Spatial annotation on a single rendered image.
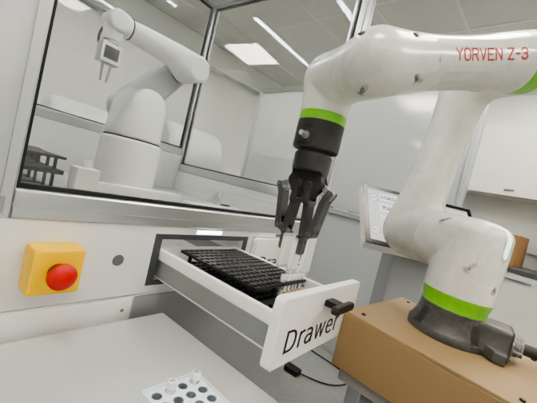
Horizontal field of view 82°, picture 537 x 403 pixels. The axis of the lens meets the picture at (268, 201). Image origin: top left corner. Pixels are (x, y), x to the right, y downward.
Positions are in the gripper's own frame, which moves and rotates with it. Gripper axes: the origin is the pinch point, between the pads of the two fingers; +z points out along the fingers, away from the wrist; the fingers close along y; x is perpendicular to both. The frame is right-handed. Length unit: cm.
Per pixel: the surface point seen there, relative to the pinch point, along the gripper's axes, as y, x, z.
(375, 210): -13, 79, -13
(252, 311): 4.1, -13.6, 8.3
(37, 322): -23.0, -33.7, 18.8
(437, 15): -51, 220, -184
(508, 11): -3, 227, -184
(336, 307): 13.8, -4.0, 5.0
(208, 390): 6.7, -22.5, 16.7
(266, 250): -21.2, 21.1, 6.8
